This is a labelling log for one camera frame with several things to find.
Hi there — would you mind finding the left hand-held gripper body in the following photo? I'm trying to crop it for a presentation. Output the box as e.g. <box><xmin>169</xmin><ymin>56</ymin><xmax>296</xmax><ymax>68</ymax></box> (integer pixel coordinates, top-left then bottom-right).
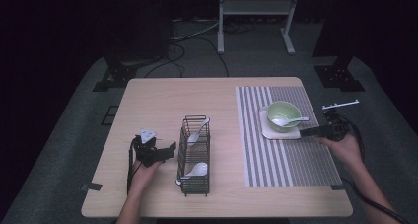
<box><xmin>131</xmin><ymin>128</ymin><xmax>166</xmax><ymax>168</ymax></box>

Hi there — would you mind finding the person's right hand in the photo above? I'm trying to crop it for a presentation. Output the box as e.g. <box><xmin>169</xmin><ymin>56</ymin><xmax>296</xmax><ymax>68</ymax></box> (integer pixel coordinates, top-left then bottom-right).
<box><xmin>315</xmin><ymin>134</ymin><xmax>363</xmax><ymax>171</ymax></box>

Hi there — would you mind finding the green bowl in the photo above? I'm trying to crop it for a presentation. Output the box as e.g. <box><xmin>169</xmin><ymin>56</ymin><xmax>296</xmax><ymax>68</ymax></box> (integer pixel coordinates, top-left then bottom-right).
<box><xmin>265</xmin><ymin>100</ymin><xmax>303</xmax><ymax>134</ymax></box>

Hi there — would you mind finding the white metal stand frame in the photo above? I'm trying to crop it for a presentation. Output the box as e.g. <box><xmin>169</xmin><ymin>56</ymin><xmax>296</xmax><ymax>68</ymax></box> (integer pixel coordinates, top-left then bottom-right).
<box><xmin>216</xmin><ymin>0</ymin><xmax>302</xmax><ymax>56</ymax></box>

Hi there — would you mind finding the striped woven placemat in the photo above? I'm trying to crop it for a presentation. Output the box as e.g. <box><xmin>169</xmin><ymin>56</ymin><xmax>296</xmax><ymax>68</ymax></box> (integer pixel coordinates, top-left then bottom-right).
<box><xmin>235</xmin><ymin>85</ymin><xmax>343</xmax><ymax>187</ymax></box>

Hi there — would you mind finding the person's left hand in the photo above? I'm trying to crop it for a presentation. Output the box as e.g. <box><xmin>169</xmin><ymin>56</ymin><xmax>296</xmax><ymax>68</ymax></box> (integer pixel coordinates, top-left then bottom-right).
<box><xmin>128</xmin><ymin>161</ymin><xmax>162</xmax><ymax>193</ymax></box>

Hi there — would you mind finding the white ceramic spoon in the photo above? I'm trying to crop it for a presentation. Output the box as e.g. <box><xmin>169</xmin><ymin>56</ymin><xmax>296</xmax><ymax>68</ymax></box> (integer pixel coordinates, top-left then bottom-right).
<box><xmin>271</xmin><ymin>115</ymin><xmax>310</xmax><ymax>127</ymax></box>
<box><xmin>186</xmin><ymin>117</ymin><xmax>211</xmax><ymax>147</ymax></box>
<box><xmin>175</xmin><ymin>162</ymin><xmax>209</xmax><ymax>186</ymax></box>

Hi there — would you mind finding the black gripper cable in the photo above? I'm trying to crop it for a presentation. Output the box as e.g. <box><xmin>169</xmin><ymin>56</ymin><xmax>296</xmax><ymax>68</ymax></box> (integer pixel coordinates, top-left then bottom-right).
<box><xmin>126</xmin><ymin>136</ymin><xmax>137</xmax><ymax>195</ymax></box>
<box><xmin>338</xmin><ymin>113</ymin><xmax>412</xmax><ymax>224</ymax></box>

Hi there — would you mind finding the black wire rack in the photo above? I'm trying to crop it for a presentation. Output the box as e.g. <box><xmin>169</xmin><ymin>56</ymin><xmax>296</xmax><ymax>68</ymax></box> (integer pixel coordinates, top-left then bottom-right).
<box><xmin>176</xmin><ymin>114</ymin><xmax>211</xmax><ymax>197</ymax></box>

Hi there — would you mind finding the black floor cable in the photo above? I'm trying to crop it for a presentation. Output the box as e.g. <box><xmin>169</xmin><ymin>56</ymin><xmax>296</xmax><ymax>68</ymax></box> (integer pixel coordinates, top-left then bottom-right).
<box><xmin>144</xmin><ymin>36</ymin><xmax>231</xmax><ymax>79</ymax></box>

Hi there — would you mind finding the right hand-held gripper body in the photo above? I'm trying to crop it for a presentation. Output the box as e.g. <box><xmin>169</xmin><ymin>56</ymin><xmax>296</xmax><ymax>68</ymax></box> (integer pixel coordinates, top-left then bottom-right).
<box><xmin>321</xmin><ymin>99</ymin><xmax>360</xmax><ymax>143</ymax></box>

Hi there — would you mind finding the black stand base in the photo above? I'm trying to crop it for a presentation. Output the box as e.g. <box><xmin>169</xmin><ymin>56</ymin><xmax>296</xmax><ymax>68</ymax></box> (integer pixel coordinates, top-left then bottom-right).
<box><xmin>92</xmin><ymin>54</ymin><xmax>139</xmax><ymax>93</ymax></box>
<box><xmin>313</xmin><ymin>52</ymin><xmax>366</xmax><ymax>93</ymax></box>

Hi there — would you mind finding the white square plate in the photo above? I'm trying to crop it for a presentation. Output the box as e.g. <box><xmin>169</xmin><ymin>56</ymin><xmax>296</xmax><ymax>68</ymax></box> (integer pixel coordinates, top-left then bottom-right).
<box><xmin>259</xmin><ymin>107</ymin><xmax>302</xmax><ymax>140</ymax></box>

